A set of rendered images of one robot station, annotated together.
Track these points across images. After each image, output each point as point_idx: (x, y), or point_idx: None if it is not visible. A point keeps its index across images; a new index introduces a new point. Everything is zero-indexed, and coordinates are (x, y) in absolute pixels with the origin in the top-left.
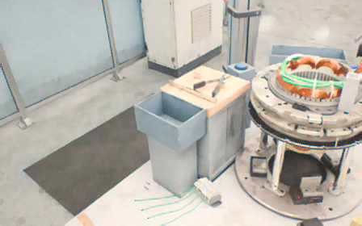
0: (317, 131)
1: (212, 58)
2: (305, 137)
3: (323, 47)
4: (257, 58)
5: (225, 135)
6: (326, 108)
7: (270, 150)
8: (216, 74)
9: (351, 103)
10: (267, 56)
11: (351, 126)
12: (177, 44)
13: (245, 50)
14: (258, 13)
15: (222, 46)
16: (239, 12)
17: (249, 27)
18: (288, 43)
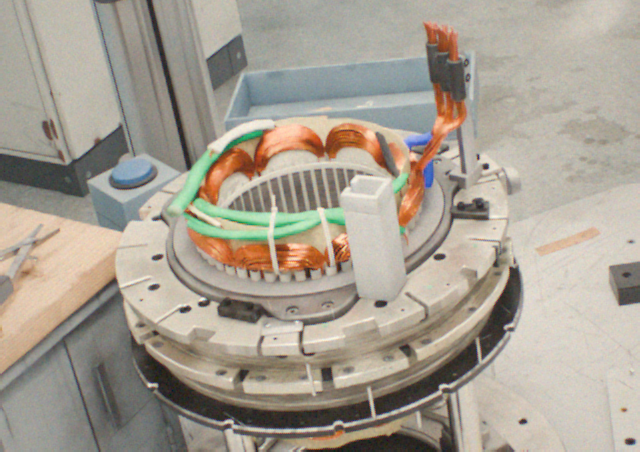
0: (304, 380)
1: (215, 92)
2: (284, 402)
3: None
4: None
5: (88, 430)
6: (319, 300)
7: (279, 447)
8: (25, 227)
9: (384, 273)
10: (420, 51)
11: (414, 341)
12: (51, 70)
13: (168, 104)
14: None
15: (251, 37)
16: None
17: (159, 27)
18: None
